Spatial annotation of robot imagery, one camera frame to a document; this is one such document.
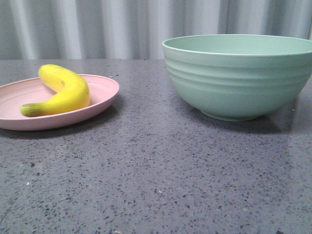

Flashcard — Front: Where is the yellow banana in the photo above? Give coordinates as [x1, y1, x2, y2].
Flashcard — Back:
[20, 64, 90, 117]

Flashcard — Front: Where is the green ribbed bowl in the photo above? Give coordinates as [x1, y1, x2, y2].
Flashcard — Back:
[162, 34, 312, 121]

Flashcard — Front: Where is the pink plate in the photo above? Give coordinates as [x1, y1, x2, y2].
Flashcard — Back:
[0, 74, 119, 131]

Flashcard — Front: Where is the white pleated curtain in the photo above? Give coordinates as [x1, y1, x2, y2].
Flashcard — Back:
[0, 0, 312, 59]

